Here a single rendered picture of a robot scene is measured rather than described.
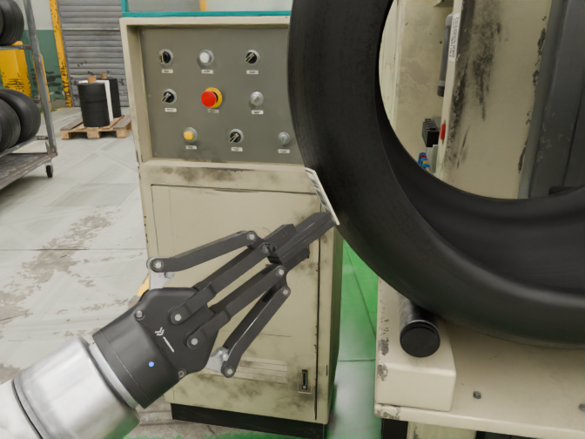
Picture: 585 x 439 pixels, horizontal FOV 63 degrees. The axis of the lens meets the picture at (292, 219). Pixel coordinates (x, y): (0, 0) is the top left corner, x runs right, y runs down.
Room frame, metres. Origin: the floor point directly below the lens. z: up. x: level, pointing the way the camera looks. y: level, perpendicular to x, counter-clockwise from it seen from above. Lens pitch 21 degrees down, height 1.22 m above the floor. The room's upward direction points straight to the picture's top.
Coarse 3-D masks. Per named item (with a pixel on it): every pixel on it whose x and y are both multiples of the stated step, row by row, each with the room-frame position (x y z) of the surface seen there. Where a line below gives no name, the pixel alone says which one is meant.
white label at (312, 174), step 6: (306, 168) 0.48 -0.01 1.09; (312, 174) 0.46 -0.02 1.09; (312, 180) 0.47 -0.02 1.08; (318, 180) 0.45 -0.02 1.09; (318, 186) 0.45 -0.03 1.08; (318, 192) 0.47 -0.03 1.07; (324, 192) 0.45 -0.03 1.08; (324, 198) 0.45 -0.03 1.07; (324, 204) 0.46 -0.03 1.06; (330, 204) 0.45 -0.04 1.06; (330, 210) 0.45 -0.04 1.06; (336, 222) 0.44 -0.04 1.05
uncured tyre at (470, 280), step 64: (320, 0) 0.46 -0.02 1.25; (384, 0) 0.43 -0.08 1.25; (320, 64) 0.45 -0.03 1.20; (320, 128) 0.45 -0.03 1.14; (384, 128) 0.72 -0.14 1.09; (384, 192) 0.43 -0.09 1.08; (448, 192) 0.70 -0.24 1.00; (576, 192) 0.67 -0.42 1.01; (384, 256) 0.44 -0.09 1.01; (448, 256) 0.42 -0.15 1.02; (512, 256) 0.64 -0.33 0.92; (576, 256) 0.62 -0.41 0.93; (448, 320) 0.46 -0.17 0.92; (512, 320) 0.41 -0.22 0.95; (576, 320) 0.40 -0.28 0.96
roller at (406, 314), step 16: (400, 304) 0.51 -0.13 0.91; (416, 304) 0.49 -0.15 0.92; (400, 320) 0.48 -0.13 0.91; (416, 320) 0.46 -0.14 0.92; (432, 320) 0.47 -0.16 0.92; (400, 336) 0.46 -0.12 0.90; (416, 336) 0.45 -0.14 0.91; (432, 336) 0.45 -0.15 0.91; (416, 352) 0.45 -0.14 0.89; (432, 352) 0.45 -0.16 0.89
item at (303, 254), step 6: (300, 252) 0.42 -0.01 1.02; (306, 252) 0.42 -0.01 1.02; (294, 258) 0.42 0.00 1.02; (300, 258) 0.42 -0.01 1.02; (276, 264) 0.41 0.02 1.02; (288, 264) 0.41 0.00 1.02; (294, 264) 0.41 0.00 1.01; (270, 270) 0.41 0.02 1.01; (288, 270) 0.41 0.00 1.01; (282, 282) 0.40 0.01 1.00; (276, 288) 0.40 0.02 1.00
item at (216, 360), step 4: (216, 348) 0.36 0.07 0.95; (220, 348) 0.36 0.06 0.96; (224, 348) 0.36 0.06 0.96; (216, 352) 0.36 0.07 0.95; (220, 352) 0.36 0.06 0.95; (224, 352) 0.36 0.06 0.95; (212, 356) 0.35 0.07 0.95; (216, 356) 0.35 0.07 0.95; (220, 356) 0.35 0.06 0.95; (224, 356) 0.35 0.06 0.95; (212, 360) 0.35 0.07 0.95; (216, 360) 0.35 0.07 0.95; (220, 360) 0.35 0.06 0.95; (224, 360) 0.35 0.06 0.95; (208, 364) 0.35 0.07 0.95; (212, 364) 0.35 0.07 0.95; (216, 364) 0.35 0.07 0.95; (220, 364) 0.35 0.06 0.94; (212, 368) 0.35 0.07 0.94; (216, 368) 0.35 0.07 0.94; (220, 368) 0.35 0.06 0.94; (220, 372) 0.35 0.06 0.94
